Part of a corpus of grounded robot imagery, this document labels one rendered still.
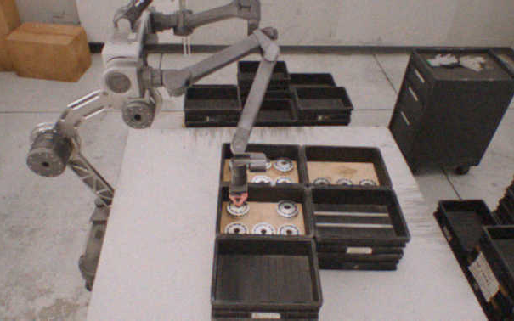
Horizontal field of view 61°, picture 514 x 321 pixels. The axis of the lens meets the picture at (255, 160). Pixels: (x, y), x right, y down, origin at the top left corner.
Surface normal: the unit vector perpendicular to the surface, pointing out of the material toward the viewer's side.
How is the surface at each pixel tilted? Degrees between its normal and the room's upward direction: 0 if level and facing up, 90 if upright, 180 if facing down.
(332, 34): 90
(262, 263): 0
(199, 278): 0
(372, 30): 90
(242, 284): 0
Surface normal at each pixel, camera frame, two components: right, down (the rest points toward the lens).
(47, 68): -0.11, 0.66
